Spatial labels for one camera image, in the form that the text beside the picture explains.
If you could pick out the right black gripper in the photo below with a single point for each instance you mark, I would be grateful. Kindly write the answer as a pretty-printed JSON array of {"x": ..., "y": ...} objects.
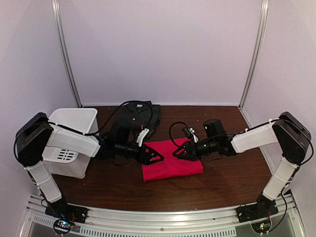
[{"x": 191, "y": 154}]

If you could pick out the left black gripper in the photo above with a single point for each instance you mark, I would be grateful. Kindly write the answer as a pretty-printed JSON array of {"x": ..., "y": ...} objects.
[{"x": 145, "y": 159}]

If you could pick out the red garment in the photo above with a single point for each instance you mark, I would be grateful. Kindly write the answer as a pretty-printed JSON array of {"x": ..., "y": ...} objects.
[{"x": 170, "y": 166}]

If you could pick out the dark pinstriped shirt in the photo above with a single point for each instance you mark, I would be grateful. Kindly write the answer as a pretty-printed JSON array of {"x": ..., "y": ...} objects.
[{"x": 136, "y": 116}]

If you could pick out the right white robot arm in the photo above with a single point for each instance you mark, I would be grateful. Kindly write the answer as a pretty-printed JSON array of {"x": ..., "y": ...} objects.
[{"x": 293, "y": 138}]

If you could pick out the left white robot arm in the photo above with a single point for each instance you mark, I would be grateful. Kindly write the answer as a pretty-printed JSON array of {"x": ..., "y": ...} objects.
[{"x": 40, "y": 133}]

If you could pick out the white plastic laundry bin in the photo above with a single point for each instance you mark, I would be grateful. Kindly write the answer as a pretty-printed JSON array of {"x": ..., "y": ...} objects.
[{"x": 69, "y": 151}]

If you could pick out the right round circuit board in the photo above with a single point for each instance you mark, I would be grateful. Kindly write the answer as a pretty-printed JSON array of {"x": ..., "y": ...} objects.
[{"x": 261, "y": 227}]

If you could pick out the round circuit board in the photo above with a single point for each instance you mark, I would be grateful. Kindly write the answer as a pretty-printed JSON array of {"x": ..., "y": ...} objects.
[
  {"x": 261, "y": 227},
  {"x": 62, "y": 227}
]

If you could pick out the left round circuit board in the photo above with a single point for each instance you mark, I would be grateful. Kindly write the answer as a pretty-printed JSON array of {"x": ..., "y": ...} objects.
[{"x": 62, "y": 227}]

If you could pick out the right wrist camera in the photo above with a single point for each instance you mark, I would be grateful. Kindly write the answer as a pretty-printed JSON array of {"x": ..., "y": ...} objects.
[{"x": 190, "y": 134}]

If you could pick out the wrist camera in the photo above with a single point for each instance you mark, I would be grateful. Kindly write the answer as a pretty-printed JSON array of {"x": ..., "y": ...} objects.
[
  {"x": 190, "y": 134},
  {"x": 144, "y": 135}
]

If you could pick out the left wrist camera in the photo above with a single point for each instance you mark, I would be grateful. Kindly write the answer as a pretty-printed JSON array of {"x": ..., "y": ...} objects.
[{"x": 144, "y": 135}]

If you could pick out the front aluminium rail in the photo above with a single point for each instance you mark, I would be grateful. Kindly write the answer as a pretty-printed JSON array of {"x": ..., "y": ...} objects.
[{"x": 220, "y": 222}]

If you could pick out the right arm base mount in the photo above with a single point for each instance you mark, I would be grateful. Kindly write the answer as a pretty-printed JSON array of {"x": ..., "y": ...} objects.
[{"x": 262, "y": 208}]

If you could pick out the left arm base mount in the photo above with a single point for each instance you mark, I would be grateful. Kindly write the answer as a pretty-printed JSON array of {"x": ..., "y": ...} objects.
[{"x": 62, "y": 210}]

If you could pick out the right aluminium frame post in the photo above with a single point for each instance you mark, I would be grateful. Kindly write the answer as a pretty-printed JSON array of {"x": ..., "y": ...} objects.
[{"x": 263, "y": 16}]

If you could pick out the aluminium frame post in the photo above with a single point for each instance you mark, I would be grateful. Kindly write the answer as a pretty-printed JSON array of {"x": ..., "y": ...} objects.
[
  {"x": 64, "y": 52},
  {"x": 263, "y": 16}
]

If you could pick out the left aluminium frame post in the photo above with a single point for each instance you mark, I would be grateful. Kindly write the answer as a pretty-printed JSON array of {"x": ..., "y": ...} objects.
[{"x": 64, "y": 52}]

